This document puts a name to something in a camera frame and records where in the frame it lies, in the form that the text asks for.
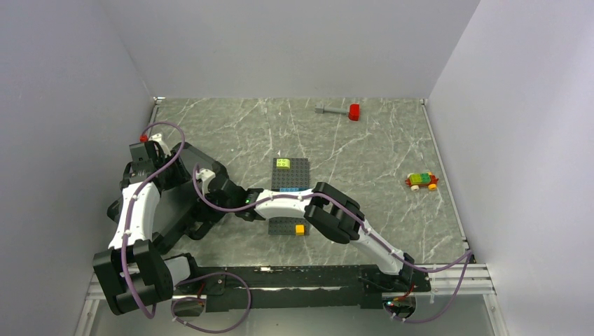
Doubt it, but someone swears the upper grey lego baseplate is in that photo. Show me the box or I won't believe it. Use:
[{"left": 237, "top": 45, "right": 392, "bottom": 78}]
[{"left": 271, "top": 157, "right": 310, "bottom": 191}]

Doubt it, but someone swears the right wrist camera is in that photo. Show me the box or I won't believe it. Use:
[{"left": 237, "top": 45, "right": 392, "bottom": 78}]
[{"left": 196, "top": 168, "right": 216, "bottom": 188}]

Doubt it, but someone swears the light blue lego brick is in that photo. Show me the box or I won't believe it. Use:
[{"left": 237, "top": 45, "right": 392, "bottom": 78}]
[{"left": 278, "top": 187, "right": 304, "bottom": 193}]

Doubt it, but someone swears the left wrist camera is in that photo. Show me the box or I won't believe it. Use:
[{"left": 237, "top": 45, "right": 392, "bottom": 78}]
[{"left": 139, "top": 133, "right": 171, "bottom": 155}]

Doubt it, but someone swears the small yellow lego brick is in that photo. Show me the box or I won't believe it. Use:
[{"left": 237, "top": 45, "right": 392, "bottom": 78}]
[{"left": 294, "top": 224, "right": 306, "bottom": 236}]

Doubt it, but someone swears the lower grey lego baseplate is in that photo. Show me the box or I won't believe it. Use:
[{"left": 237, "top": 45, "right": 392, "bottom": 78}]
[{"left": 268, "top": 217, "right": 310, "bottom": 236}]

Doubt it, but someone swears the grey lego baseplate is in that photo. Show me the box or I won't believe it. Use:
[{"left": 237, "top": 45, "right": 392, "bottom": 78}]
[
  {"left": 271, "top": 157, "right": 310, "bottom": 191},
  {"left": 268, "top": 217, "right": 310, "bottom": 236}
]

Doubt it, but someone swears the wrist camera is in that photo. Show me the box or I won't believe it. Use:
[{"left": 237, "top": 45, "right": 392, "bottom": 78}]
[
  {"left": 196, "top": 168, "right": 216, "bottom": 188},
  {"left": 139, "top": 133, "right": 171, "bottom": 155}
]

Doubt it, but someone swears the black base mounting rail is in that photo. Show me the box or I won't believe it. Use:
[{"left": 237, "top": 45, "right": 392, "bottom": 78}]
[{"left": 174, "top": 265, "right": 431, "bottom": 312}]

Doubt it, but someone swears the grey cylinder tool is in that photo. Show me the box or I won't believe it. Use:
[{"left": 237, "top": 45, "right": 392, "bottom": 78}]
[{"left": 315, "top": 106, "right": 349, "bottom": 114}]

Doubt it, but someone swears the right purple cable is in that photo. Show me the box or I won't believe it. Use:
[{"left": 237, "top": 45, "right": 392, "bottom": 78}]
[{"left": 192, "top": 163, "right": 474, "bottom": 326}]

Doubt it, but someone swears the lime green lego brick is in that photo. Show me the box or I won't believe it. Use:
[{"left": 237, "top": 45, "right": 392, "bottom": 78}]
[{"left": 275, "top": 158, "right": 291, "bottom": 169}]

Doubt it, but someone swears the colourful lego toy car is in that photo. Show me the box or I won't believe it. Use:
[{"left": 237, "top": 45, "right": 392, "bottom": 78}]
[{"left": 405, "top": 172, "right": 439, "bottom": 191}]

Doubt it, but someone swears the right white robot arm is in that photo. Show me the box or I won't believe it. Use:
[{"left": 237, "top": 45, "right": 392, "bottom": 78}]
[{"left": 193, "top": 169, "right": 414, "bottom": 291}]

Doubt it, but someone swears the red block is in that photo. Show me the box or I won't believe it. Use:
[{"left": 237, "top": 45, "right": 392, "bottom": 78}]
[{"left": 348, "top": 104, "right": 360, "bottom": 121}]

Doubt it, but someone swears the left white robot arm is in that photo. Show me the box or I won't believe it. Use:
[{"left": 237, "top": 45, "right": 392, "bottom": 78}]
[{"left": 92, "top": 136, "right": 202, "bottom": 318}]

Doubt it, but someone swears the black poker chip case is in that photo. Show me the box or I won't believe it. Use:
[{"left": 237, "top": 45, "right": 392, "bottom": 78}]
[{"left": 120, "top": 143, "right": 229, "bottom": 255}]

